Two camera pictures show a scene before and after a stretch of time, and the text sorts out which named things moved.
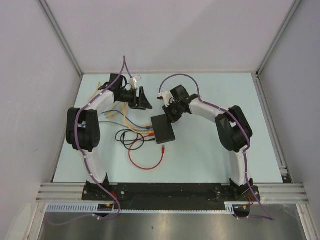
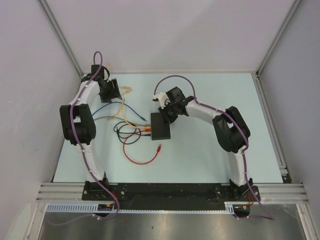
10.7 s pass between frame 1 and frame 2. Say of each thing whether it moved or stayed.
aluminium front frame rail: stayed
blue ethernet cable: moved
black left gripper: moved
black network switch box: moved
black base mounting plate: stayed
